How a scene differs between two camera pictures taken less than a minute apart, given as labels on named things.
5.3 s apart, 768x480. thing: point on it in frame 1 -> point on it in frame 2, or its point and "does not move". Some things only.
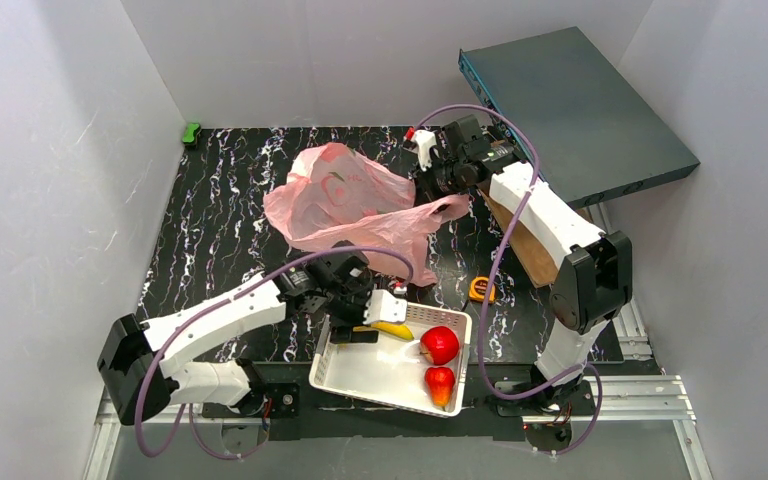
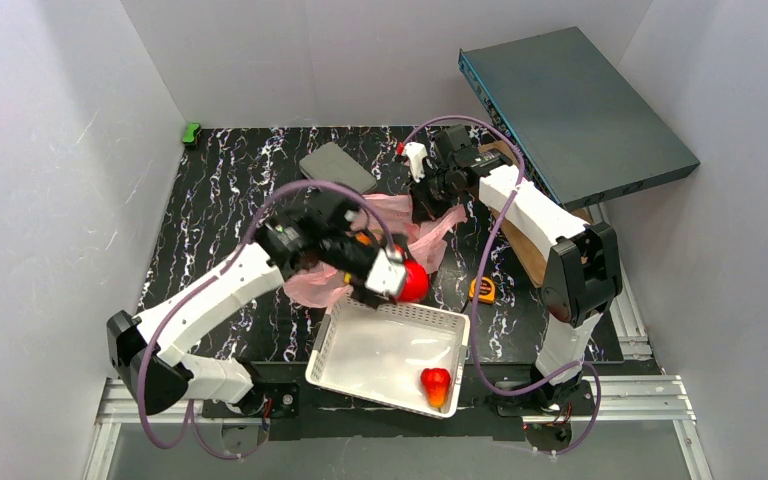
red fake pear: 440,382 does not move
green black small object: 191,129 does not move
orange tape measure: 478,289 does not move
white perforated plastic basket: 393,370 does not move
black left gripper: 345,316 -> 364,288
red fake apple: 439,345 -> 416,282
